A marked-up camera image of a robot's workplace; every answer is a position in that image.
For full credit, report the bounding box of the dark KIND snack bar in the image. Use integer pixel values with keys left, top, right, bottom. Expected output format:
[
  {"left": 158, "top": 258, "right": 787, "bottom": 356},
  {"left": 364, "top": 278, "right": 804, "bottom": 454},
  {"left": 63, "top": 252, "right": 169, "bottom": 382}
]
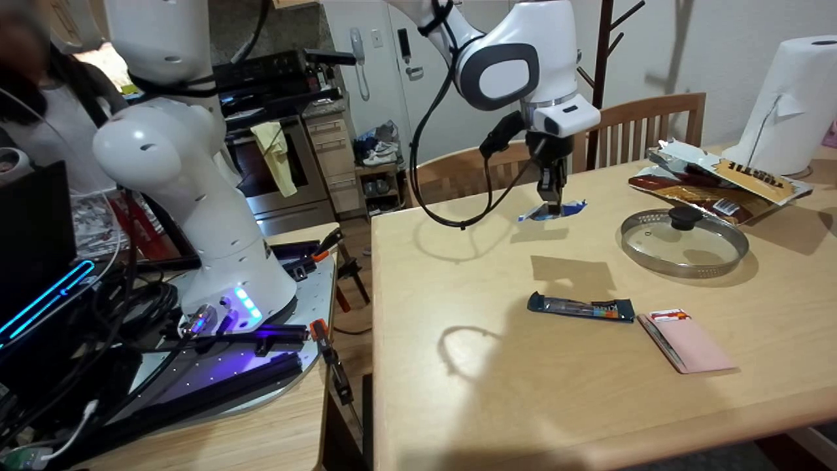
[{"left": 526, "top": 294, "right": 636, "bottom": 322}]

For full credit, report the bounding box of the person in white shirt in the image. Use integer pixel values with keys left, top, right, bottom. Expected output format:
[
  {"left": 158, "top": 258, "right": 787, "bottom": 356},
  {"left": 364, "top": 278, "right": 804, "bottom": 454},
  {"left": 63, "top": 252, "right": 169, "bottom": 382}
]
[{"left": 0, "top": 0, "right": 124, "bottom": 195}]

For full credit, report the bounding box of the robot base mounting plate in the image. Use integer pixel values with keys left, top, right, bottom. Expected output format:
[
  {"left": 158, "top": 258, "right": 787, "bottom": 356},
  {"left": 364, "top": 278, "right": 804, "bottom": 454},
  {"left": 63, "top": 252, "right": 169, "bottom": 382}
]
[{"left": 50, "top": 252, "right": 341, "bottom": 456}]

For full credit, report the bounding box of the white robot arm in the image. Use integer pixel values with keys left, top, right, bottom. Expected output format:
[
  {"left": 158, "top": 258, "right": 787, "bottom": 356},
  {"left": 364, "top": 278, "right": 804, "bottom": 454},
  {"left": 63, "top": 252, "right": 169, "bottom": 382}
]
[{"left": 93, "top": 0, "right": 599, "bottom": 332}]

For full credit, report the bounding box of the stainless oven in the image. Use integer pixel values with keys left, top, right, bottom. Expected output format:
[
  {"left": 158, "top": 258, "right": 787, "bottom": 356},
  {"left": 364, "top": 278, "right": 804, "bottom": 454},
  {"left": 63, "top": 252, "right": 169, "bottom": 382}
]
[{"left": 215, "top": 49, "right": 360, "bottom": 235}]

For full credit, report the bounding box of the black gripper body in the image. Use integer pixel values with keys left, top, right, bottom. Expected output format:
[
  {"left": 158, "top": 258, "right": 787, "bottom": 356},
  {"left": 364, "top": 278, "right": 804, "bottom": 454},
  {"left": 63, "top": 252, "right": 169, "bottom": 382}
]
[{"left": 526, "top": 135, "right": 572, "bottom": 191}]

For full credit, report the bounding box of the white and blue packet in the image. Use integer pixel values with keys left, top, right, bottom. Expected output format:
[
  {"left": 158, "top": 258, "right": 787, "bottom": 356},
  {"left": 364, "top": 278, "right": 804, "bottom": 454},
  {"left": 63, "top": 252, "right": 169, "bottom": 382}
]
[{"left": 517, "top": 203, "right": 585, "bottom": 222}]

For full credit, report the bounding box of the small pink red booklet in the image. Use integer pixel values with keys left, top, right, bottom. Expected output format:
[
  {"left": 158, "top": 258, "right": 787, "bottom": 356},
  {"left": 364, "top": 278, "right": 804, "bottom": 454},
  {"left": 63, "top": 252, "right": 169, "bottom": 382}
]
[{"left": 640, "top": 310, "right": 735, "bottom": 374}]

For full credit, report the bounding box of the black laptop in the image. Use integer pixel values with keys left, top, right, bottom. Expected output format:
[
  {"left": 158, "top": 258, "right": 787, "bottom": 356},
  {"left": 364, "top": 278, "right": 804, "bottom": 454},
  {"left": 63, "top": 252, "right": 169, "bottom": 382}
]
[{"left": 0, "top": 163, "right": 93, "bottom": 349}]

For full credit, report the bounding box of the coat rack stand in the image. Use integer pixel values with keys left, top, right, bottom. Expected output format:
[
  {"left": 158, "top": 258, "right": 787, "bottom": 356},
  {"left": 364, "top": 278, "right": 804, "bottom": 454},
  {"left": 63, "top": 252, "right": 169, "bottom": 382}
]
[{"left": 583, "top": 0, "right": 649, "bottom": 174}]

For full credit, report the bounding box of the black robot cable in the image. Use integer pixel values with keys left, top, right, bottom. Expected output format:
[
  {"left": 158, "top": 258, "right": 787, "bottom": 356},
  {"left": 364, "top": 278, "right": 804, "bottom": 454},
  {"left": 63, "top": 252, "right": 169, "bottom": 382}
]
[{"left": 405, "top": 0, "right": 532, "bottom": 234}]

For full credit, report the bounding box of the glass pot lid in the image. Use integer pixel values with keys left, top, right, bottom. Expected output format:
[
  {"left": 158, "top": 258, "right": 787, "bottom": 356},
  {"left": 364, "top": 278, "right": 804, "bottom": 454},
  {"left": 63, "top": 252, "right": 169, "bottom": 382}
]
[{"left": 616, "top": 206, "right": 751, "bottom": 278}]

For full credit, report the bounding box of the wooden chair back right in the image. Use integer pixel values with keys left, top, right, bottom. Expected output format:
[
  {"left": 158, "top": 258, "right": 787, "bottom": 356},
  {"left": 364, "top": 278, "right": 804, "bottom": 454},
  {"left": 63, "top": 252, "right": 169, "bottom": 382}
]
[{"left": 409, "top": 91, "right": 706, "bottom": 205}]

